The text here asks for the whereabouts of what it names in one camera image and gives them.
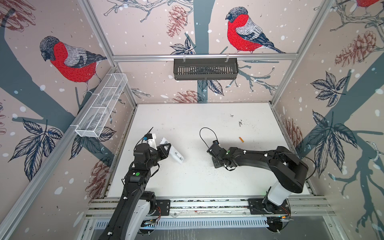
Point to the aluminium top crossbar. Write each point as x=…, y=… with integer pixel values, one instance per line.
x=241, y=57

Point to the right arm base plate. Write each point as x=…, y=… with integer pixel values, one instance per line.
x=260, y=206

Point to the aluminium front rail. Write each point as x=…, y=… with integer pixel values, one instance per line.
x=301, y=206

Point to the white remote control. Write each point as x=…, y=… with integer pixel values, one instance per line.
x=174, y=153

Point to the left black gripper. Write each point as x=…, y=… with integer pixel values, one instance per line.
x=163, y=152

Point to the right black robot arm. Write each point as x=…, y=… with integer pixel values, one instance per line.
x=290, y=171

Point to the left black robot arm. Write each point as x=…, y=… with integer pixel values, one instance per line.
x=135, y=203

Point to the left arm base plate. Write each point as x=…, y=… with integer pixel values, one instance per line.
x=159, y=208

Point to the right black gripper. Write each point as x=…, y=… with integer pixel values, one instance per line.
x=215, y=163

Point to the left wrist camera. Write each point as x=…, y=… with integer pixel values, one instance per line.
x=150, y=139

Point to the black wall basket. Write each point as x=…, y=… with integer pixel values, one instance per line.
x=206, y=69

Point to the white wire mesh basket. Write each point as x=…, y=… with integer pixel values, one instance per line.
x=98, y=113

